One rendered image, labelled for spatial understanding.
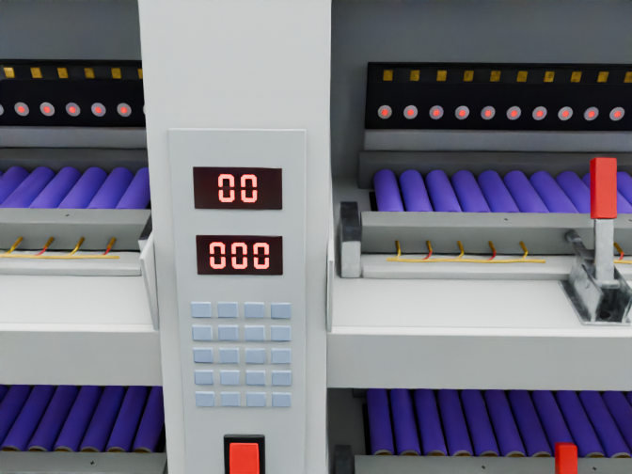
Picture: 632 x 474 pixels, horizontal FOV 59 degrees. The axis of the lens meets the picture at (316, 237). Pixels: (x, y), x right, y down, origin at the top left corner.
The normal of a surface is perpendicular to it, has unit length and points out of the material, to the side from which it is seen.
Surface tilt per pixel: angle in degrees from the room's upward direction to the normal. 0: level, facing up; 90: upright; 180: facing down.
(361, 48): 90
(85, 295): 19
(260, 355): 90
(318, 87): 90
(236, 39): 90
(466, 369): 109
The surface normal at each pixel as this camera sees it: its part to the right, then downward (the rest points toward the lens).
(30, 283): 0.00, -0.84
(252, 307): 0.00, 0.24
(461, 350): -0.01, 0.55
